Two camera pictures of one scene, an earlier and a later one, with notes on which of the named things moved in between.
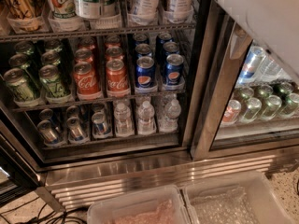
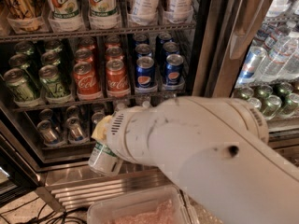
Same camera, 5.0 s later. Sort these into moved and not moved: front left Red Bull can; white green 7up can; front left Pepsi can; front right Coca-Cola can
Moved: white green 7up can
Not moved: front left Red Bull can; front right Coca-Cola can; front left Pepsi can
